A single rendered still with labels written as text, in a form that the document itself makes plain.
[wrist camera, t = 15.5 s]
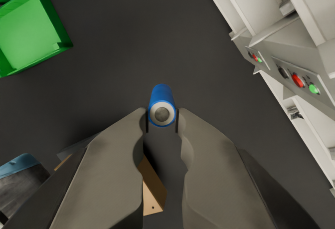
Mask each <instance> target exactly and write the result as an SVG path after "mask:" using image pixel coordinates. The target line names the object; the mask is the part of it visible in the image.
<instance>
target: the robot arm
mask: <svg viewBox="0 0 335 229"><path fill-rule="evenodd" d="M148 132H149V115H148V108H146V107H140V108H138V109H137V110H135V111H134V112H132V113H130V114H129V115H127V116H126V117H124V118H122V119H121V120H119V121H118V122H116V123H114V124H113V125H111V126H110V127H108V128H107V129H105V130H104V131H102V132H101V133H100V134H99V135H98V136H96V137H95V138H94V139H93V140H92V141H91V142H90V143H89V144H88V145H87V146H86V147H85V148H78V149H77V150H76V151H75V152H74V153H73V154H72V155H71V156H70V157H69V158H68V159H67V160H66V161H65V162H64V163H63V164H62V165H61V166H60V167H59V168H58V169H57V170H56V171H55V172H54V173H53V174H52V175H50V174H49V172H48V171H47V170H46V169H45V167H44V166H43V165H42V164H41V162H39V161H38V160H37V159H36V158H35V157H34V156H33V155H31V154H29V153H25V154H22V155H20V156H18V157H16V158H14V159H13V160H11V161H9V162H7V163H6V164H4V165H2V166H0V229H143V216H144V196H143V177H142V174H141V173H140V172H139V170H138V169H137V167H138V165H139V163H140V162H141V161H142V159H143V157H144V150H143V137H144V136H145V134H146V133H148ZM175 133H178V135H179V136H180V138H181V139H182V145H181V156H180V157H181V159H182V160H183V162H184V163H185V164H186V166H187V168H188V172H187V173H186V175H185V178H184V186H183V196H182V219H183V228H184V229H321V228H320V227H319V226H318V225H317V223H316V222H315V221H314V219H313V218H312V217H311V216H310V215H309V213H308V212H307V211H306V210H305V209H304V208H303V207H302V205H301V204H300V203H299V202H298V201H297V200H296V199H295V198H294V197H293V196H292V195H291V194H290V193H289V192H288V191H287V190H286V189H285V188H284V187H283V186H282V185H281V184H280V183H279V182H278V181H277V180H276V179H275V178H274V177H273V176H272V175H271V174H270V173H269V172H268V171H267V170H266V169H265V168H264V167H263V166H262V165H261V164H260V163H259V162H258V161H257V160H256V159H255V158H254V157H253V156H252V155H251V154H250V153H249V152H248V151H247V150H246V149H245V148H237V147H236V146H235V145H234V144H233V142H232V141H231V140H229V139H228V138H227V137H226V136H225V135H224V134H223V133H221V132H220V131H219V130H217V129H216V128H215V127H213V126H212V125H210V124H209V123H207V122H205V121H204V120H202V119H201V118H199V117H198V116H196V115H195V114H193V113H191V112H190V111H188V110H187V109H185V108H182V107H178V108H176V116H175Z"/></svg>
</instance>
